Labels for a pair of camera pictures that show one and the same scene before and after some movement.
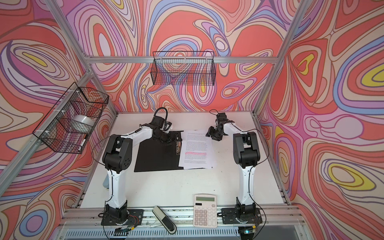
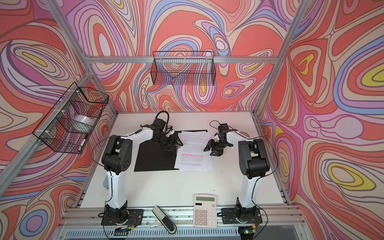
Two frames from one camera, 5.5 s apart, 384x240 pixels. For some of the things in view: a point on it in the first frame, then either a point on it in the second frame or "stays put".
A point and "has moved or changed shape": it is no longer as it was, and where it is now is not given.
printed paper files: [196, 150] has moved or changed shape
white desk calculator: [205, 210] stays put
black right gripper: [210, 132] -> [210, 144]
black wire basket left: [66, 127] stays put
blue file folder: [154, 156] stays put
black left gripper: [170, 140] stays put
